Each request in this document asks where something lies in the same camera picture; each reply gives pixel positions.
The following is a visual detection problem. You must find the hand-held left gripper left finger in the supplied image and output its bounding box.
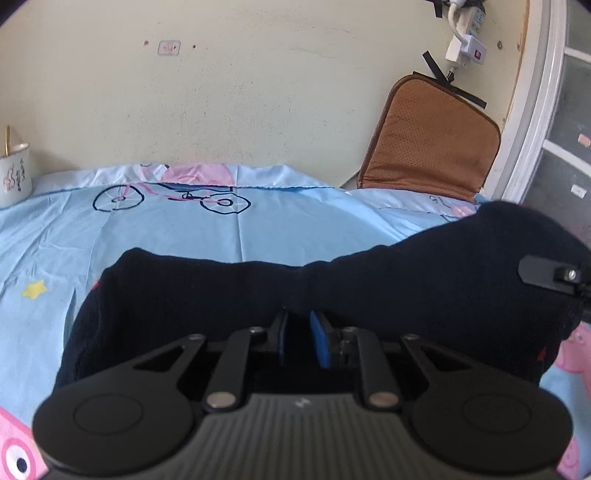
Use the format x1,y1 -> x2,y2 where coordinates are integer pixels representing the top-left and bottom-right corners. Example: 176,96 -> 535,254
133,307 -> 290,412

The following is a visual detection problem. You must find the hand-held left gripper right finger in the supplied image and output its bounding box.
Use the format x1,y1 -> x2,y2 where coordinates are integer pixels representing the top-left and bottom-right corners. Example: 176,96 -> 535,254
308,309 -> 463,411

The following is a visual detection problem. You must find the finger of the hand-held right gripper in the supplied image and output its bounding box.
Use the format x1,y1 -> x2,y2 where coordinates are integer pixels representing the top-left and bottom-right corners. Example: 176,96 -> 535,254
518,256 -> 591,304

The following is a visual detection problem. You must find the dark reindeer pattern sweater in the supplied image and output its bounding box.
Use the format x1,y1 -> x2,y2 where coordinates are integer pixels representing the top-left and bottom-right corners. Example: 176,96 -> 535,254
54,200 -> 591,398

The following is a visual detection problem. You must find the blue cartoon pig blanket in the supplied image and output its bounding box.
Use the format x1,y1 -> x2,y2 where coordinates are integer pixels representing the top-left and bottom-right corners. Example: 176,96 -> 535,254
0,161 -> 591,480

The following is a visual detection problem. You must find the brown seat cushion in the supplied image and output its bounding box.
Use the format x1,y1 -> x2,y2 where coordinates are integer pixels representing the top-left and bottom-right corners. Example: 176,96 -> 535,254
357,74 -> 502,204

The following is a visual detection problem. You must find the frosted glass door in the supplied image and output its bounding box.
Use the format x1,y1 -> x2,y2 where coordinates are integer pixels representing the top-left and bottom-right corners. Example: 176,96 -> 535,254
519,0 -> 591,241

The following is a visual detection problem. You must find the white power strip with plugs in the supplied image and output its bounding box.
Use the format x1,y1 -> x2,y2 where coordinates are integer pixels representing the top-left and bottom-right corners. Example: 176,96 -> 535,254
445,34 -> 489,64

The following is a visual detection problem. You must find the white enamel mug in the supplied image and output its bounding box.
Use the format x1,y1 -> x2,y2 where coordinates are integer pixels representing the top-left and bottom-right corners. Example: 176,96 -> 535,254
0,142 -> 34,209

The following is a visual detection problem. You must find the white door frame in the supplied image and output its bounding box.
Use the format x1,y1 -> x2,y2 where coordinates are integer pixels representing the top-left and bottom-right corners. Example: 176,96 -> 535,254
501,0 -> 579,205

